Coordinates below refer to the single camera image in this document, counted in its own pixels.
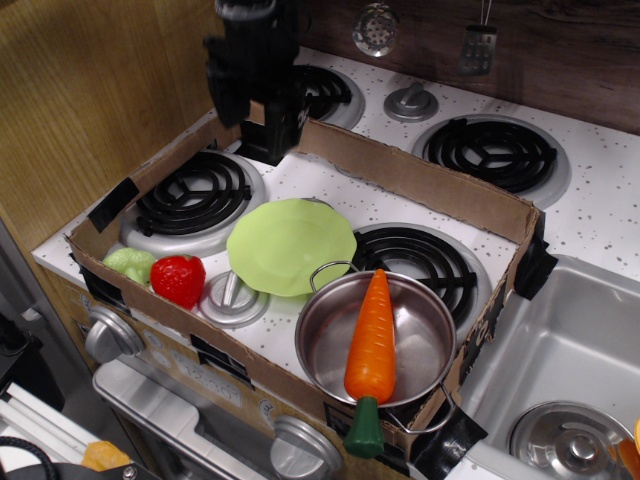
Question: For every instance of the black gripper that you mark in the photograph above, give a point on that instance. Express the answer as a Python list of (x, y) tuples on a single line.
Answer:
[(249, 61)]

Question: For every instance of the orange toy carrot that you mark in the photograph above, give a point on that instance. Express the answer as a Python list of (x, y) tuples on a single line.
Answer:
[(370, 373)]

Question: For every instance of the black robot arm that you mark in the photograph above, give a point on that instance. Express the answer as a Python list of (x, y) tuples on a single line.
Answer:
[(248, 11)]

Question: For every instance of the light green plastic plate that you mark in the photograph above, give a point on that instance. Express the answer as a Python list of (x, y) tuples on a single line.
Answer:
[(288, 247)]

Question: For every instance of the front left black burner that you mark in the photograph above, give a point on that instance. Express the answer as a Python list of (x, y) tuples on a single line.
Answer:
[(194, 209)]

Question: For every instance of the hanging silver skimmer ladle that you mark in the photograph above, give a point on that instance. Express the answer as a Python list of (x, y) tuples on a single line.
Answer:
[(375, 30)]

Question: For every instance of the silver back stove knob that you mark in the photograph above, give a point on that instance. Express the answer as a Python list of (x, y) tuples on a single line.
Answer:
[(411, 104)]

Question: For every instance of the silver stove knob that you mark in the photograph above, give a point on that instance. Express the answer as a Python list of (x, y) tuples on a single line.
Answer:
[(228, 302), (411, 104)]

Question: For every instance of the red toy strawberry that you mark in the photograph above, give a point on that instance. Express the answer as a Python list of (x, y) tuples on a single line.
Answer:
[(179, 279)]

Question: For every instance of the silver front stove knob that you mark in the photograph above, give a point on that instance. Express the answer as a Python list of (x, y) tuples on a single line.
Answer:
[(228, 302)]

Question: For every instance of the front right black burner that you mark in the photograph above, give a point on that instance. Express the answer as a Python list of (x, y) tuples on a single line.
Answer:
[(434, 259)]

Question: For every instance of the green toy broccoli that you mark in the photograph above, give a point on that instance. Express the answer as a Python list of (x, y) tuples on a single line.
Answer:
[(134, 264)]

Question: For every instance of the hanging silver slotted spatula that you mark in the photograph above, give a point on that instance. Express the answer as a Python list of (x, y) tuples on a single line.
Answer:
[(479, 45)]

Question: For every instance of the back right black burner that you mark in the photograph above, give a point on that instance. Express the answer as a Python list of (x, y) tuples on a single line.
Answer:
[(509, 153)]

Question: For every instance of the stainless steel pot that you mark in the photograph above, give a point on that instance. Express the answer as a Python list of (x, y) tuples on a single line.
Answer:
[(425, 340)]

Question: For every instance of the brown cardboard fence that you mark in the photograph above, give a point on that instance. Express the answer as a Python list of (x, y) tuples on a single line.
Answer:
[(253, 372)]

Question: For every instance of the left silver oven knob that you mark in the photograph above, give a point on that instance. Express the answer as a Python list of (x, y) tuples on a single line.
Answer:
[(110, 337)]

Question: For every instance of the silver oven knob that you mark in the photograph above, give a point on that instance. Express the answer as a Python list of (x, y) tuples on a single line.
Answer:
[(110, 337), (301, 452)]

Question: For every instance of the silver oven door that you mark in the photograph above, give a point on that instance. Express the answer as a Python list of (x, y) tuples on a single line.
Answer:
[(190, 437)]

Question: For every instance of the right silver oven knob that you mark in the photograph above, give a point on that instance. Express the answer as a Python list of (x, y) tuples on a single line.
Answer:
[(301, 452)]

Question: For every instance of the orange object bottom left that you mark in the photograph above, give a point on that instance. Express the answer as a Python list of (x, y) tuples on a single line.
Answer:
[(102, 455)]

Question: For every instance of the silver toy sink basin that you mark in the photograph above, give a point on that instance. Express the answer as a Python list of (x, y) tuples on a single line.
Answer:
[(576, 340)]

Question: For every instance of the silver sink drain cover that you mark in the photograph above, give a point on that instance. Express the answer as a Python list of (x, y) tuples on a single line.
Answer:
[(568, 440)]

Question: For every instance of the orange object in sink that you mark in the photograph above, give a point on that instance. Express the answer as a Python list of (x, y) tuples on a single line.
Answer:
[(628, 450)]

